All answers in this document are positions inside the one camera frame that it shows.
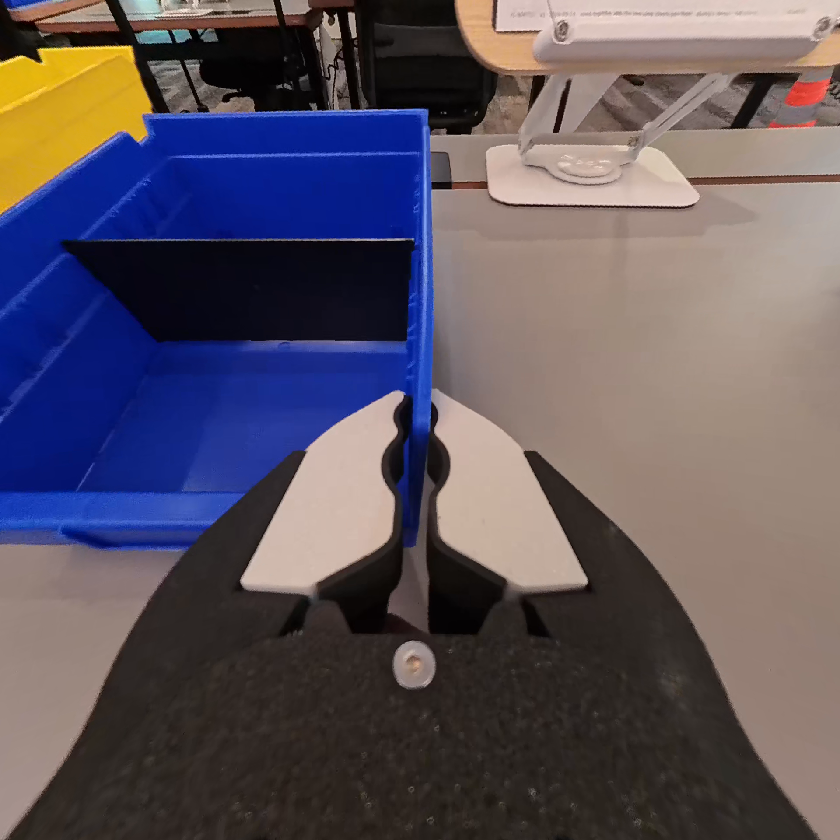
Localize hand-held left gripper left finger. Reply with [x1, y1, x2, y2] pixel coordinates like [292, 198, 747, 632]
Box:
[241, 392, 412, 628]

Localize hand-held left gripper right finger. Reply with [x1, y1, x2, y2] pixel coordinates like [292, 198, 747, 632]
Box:
[423, 388, 592, 624]

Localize blue divided storage bin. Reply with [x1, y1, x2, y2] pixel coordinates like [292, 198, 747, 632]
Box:
[0, 109, 434, 548]

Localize white document stand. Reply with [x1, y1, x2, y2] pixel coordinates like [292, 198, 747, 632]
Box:
[486, 73, 736, 208]

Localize black office chair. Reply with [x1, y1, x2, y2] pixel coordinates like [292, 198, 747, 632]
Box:
[355, 0, 497, 132]

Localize yellow storage bin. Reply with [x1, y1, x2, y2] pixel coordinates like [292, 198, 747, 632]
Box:
[0, 46, 153, 217]

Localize orange striped traffic cone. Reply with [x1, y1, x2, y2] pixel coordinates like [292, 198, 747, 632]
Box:
[775, 73, 836, 130]

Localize white instruction board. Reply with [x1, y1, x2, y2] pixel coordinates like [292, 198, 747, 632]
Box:
[493, 0, 840, 67]

